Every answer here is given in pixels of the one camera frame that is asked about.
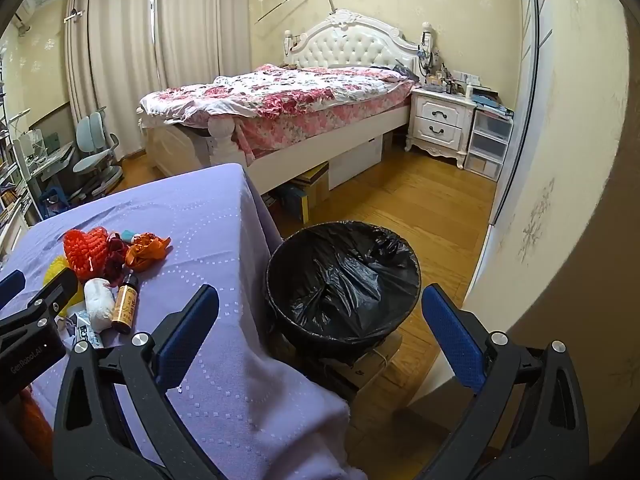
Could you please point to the pale blue desk chair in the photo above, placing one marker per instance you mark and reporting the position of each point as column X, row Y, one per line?
column 92, row 130

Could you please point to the white bed with tufted headboard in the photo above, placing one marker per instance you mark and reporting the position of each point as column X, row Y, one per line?
column 350, row 45

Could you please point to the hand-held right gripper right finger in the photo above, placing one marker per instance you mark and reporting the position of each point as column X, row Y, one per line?
column 450, row 340

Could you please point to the blue and yellow box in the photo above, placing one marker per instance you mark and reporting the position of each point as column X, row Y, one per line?
column 295, row 201

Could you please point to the purple tablecloth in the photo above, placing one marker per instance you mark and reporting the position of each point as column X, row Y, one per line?
column 200, row 220

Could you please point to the brown glass bottle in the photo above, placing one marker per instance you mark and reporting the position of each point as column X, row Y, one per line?
column 124, row 310

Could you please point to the stack of books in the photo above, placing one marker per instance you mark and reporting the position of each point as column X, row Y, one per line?
column 492, row 100

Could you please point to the white bookshelf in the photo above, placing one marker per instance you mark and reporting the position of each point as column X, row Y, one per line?
column 10, row 180

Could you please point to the white study desk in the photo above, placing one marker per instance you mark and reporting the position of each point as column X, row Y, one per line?
column 50, row 152

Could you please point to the orange wrapper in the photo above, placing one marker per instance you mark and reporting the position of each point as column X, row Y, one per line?
column 147, row 251

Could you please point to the white nightstand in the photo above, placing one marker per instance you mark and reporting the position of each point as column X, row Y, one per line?
column 440, row 115

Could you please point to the cardboard box under bin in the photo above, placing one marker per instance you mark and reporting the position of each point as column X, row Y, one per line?
column 370, row 367

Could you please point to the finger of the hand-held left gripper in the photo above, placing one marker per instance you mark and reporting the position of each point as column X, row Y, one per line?
column 10, row 286
column 57, row 290

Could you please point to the white air conditioner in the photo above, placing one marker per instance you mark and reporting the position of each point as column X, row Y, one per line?
column 25, row 10

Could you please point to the brown cardboard box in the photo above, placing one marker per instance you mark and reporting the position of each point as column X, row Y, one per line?
column 314, row 185

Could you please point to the trash bin with black bag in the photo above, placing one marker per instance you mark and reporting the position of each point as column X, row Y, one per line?
column 345, row 280

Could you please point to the orange cloth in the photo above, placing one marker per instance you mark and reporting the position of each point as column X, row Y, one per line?
column 37, row 415

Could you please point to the red knitted heart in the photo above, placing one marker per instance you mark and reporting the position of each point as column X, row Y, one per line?
column 87, row 255

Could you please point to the pink floral quilt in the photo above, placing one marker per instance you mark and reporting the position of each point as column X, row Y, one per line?
column 300, row 90

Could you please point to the clutter of small items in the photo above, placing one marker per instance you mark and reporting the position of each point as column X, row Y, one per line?
column 445, row 77

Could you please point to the white tissue roll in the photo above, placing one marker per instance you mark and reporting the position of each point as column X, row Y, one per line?
column 97, row 305

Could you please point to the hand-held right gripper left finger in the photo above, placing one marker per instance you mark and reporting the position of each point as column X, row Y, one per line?
column 186, row 332

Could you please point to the white printed packet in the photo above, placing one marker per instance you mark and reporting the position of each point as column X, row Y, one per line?
column 87, row 336

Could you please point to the white storage box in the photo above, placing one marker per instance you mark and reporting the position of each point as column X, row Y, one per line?
column 357, row 157

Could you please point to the clear plastic drawer unit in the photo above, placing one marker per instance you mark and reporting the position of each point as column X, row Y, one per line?
column 487, row 145

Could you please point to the beige curtain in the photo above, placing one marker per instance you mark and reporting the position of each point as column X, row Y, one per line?
column 210, row 20
column 115, row 60

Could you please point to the dark red ribbon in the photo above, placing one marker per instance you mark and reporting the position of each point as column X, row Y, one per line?
column 117, row 255

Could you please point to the teal and white box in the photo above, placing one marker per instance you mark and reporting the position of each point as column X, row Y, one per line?
column 128, row 234

